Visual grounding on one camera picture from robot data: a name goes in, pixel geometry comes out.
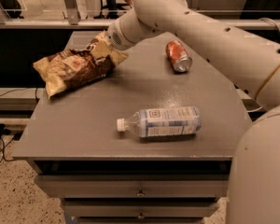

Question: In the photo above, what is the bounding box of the brown chip bag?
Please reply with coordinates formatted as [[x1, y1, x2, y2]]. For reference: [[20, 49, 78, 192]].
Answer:
[[33, 32, 128, 97]]

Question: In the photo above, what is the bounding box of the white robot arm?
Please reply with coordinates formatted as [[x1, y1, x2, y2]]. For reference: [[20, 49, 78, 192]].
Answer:
[[107, 0, 280, 224]]

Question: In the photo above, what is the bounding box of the blue plastic water bottle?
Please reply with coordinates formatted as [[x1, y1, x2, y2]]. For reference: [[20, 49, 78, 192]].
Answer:
[[117, 106, 202, 138]]

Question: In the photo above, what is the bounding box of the grey drawer cabinet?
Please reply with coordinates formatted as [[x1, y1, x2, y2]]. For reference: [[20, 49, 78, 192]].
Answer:
[[14, 34, 250, 224]]

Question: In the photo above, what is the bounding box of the red soda can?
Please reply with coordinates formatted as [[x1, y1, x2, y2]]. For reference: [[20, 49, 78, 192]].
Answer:
[[165, 40, 192, 73]]

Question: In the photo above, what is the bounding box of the upper drawer knob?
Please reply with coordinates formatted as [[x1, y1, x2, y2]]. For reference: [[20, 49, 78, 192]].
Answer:
[[136, 189, 146, 198]]

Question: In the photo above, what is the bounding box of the drawer knob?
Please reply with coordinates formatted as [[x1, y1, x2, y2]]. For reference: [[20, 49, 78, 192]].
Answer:
[[137, 212, 146, 219], [136, 189, 146, 198]]

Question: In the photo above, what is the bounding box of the lower drawer knob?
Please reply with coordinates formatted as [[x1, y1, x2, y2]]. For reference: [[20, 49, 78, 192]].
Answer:
[[137, 212, 146, 219]]

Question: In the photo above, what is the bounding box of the metal glass railing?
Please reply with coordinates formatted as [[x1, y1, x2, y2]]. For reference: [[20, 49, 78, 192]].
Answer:
[[0, 0, 280, 30]]

